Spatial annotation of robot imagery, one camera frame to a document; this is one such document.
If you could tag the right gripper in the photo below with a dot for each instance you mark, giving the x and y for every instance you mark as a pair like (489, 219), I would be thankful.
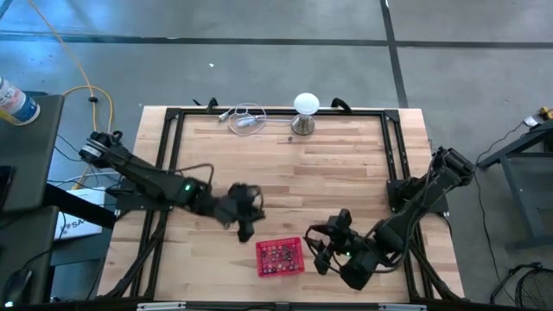
(341, 237)

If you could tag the white blue wipes canister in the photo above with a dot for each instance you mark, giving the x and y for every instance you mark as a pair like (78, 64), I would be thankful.
(17, 105)

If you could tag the yellow tool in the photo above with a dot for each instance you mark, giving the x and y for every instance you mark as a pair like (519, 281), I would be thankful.
(546, 113)

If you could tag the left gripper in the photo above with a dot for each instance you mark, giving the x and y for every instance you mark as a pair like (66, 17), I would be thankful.
(244, 205)

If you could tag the red plastic slotted basket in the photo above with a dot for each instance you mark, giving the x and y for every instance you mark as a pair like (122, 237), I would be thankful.
(281, 257)

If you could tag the black table clamp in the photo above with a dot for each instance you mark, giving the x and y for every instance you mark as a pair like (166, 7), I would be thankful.
(211, 103)
(341, 103)

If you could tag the black desk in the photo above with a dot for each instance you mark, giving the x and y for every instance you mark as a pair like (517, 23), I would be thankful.
(30, 151)
(26, 250)

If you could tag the silver mounting bracket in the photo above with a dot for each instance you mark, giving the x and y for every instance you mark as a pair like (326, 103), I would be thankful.
(402, 307)
(160, 306)

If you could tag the black computer mouse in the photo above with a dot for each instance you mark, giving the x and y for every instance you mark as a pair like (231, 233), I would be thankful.
(16, 287)

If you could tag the white cardboard box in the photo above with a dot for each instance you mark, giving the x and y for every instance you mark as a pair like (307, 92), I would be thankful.
(82, 216)

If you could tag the white mushroom table lamp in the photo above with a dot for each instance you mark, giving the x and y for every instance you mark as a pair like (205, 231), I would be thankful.
(306, 104)

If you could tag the black side table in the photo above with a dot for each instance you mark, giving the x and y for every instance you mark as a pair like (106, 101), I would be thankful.
(518, 149)

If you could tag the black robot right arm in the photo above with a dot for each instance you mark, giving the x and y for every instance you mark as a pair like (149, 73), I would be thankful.
(415, 211)

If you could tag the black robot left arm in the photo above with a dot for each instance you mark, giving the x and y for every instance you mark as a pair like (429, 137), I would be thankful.
(147, 177)

